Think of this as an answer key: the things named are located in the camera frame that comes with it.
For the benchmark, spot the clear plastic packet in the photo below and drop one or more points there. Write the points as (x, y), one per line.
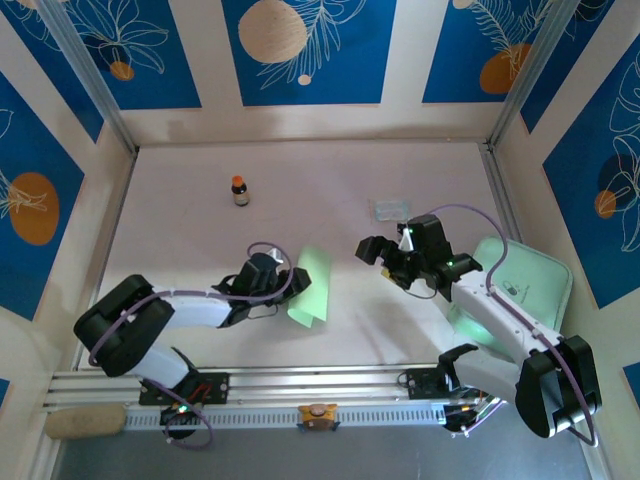
(389, 210)

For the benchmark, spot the mint green zip pouch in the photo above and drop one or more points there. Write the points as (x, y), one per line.
(535, 280)

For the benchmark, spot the aluminium frame post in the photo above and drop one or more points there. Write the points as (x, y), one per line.
(535, 65)
(85, 65)

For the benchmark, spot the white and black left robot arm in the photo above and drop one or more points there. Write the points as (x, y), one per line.
(195, 312)

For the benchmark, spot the brown bottle with orange cap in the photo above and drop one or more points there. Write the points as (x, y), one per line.
(240, 192)

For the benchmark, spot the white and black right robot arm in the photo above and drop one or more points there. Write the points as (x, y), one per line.
(500, 320)

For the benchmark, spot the aluminium mounting rail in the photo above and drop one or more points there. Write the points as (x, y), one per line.
(310, 377)

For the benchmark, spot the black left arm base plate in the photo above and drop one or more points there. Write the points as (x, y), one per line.
(215, 387)

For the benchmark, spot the beige sponge block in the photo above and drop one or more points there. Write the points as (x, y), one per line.
(85, 421)

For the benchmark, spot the light green paper sheet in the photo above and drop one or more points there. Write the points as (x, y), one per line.
(317, 285)

